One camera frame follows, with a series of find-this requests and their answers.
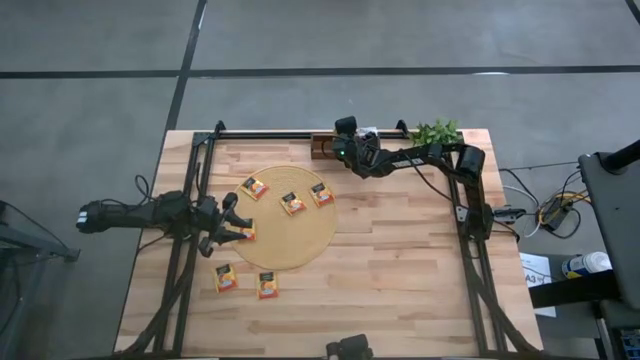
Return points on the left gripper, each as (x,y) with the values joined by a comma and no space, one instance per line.
(207,220)

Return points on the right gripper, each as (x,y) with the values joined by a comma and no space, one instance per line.
(357,150)

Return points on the white Tazo tea packet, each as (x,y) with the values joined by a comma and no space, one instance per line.
(371,131)

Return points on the orange tea packet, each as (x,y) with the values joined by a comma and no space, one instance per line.
(267,286)
(250,234)
(322,195)
(225,279)
(255,189)
(293,204)

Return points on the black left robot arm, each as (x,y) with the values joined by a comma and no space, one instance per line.
(125,215)

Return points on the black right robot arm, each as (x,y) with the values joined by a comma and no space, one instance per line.
(425,157)

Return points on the round woven placemat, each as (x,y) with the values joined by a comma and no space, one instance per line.
(285,250)

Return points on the green plant white pot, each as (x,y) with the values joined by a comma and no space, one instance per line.
(435,132)

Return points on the black metal stand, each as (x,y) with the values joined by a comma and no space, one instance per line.
(30,245)

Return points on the black power adapter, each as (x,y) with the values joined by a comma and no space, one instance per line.
(555,215)

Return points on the white paper sheet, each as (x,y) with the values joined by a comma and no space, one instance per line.
(537,302)

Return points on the black shelf bar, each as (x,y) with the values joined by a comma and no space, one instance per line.
(570,291)

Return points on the white bottle blue yellow label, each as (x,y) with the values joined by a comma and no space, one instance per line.
(590,262)

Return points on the grey cart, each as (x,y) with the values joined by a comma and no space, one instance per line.
(615,210)

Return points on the black pole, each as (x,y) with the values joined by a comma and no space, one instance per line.
(622,156)

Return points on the black computer blue lights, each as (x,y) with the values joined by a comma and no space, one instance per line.
(629,342)

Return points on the black metal table frame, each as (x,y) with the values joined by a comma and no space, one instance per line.
(260,135)

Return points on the grey metal bracket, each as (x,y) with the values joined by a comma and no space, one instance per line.
(462,215)

